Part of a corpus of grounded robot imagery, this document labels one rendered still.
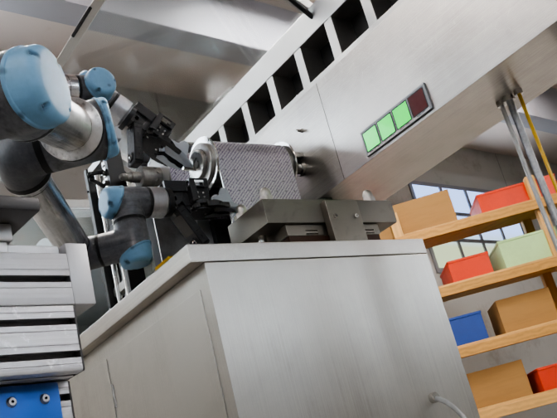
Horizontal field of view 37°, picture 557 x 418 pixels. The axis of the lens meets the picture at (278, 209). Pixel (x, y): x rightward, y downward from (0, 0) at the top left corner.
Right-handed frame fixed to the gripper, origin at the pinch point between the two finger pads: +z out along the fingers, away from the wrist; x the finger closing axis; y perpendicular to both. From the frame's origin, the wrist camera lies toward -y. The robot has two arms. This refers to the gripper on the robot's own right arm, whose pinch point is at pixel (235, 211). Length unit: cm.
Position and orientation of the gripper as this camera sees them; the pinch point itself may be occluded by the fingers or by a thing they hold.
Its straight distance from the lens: 211.0
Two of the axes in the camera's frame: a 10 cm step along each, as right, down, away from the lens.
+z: 8.1, 0.0, 5.8
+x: -5.3, 4.1, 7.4
